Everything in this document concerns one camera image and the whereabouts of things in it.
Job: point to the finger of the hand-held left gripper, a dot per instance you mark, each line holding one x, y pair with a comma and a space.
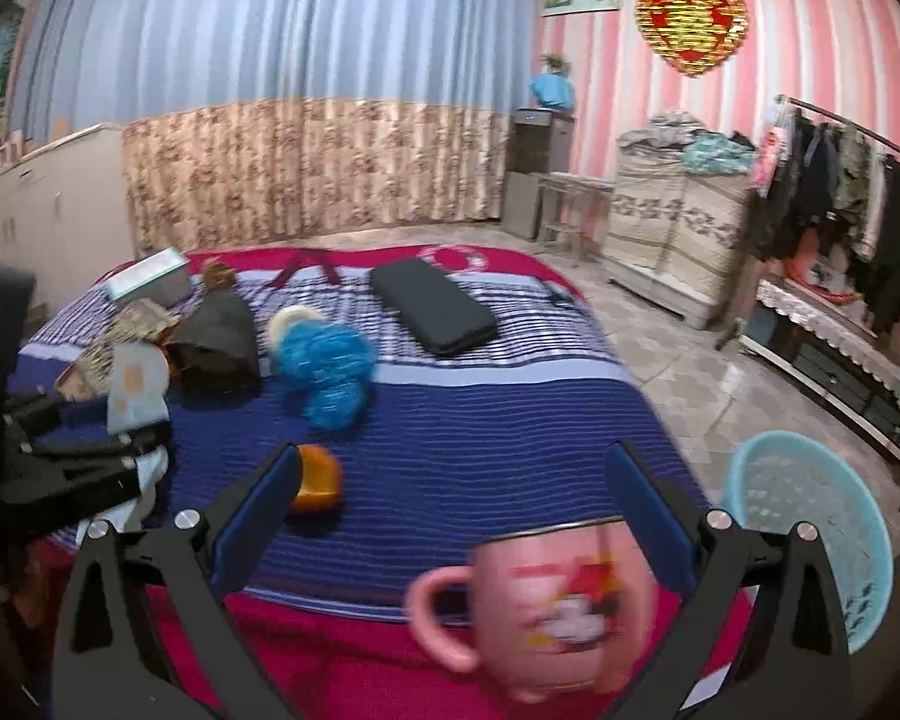
67, 491
82, 444

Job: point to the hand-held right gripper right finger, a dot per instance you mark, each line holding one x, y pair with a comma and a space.
649, 517

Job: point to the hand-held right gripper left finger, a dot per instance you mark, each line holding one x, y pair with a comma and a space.
259, 510

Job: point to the light blue plastic basket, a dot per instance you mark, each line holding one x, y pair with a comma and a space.
795, 480

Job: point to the orange tangerine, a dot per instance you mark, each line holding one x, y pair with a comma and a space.
316, 480

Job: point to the patterned snack wrapper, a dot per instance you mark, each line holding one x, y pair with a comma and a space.
144, 319
86, 371

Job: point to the white plastic bag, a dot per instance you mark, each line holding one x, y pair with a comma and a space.
154, 476

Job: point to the pink cartoon print cup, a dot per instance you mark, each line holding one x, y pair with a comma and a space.
540, 615

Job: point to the white side cabinet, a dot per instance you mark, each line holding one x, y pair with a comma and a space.
45, 202

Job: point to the blue fuzzy cloth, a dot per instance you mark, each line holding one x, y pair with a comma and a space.
322, 364

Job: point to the black cloth bag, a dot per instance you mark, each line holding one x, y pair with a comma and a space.
214, 345

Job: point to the green white carton box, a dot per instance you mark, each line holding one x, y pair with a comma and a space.
146, 277

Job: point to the cream round pad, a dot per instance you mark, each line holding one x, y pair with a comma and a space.
292, 321

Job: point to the brown crumpled paper ball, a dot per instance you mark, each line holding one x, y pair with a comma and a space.
216, 275

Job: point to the small black object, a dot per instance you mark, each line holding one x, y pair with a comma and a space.
560, 297

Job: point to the lace covered low shelf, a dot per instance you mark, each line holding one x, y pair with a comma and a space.
825, 322

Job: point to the flat black case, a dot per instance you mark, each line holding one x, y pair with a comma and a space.
431, 307

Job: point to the patterned cloth covered cabinet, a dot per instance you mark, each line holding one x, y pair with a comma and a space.
667, 240

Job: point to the small metal stool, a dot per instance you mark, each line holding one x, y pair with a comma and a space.
570, 202

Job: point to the grey water dispenser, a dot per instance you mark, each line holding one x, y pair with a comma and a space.
536, 165

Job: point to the teal checked cloth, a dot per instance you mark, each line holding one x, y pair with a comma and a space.
720, 151

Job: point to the blue floral curtain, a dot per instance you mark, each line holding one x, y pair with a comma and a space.
270, 90

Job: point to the row of hanging clothes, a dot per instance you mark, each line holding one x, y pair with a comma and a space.
847, 195

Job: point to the pink hanging bag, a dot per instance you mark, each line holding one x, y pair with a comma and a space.
766, 150

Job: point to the grey clothes pile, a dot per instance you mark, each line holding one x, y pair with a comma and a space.
660, 131

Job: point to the blue cloth bundle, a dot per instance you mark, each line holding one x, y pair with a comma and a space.
551, 91

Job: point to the metal clothes rack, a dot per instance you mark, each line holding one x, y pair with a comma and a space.
832, 114

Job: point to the small potted plant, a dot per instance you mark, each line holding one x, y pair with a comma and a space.
553, 64

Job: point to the red gold heart decoration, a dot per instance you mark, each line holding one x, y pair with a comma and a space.
690, 26

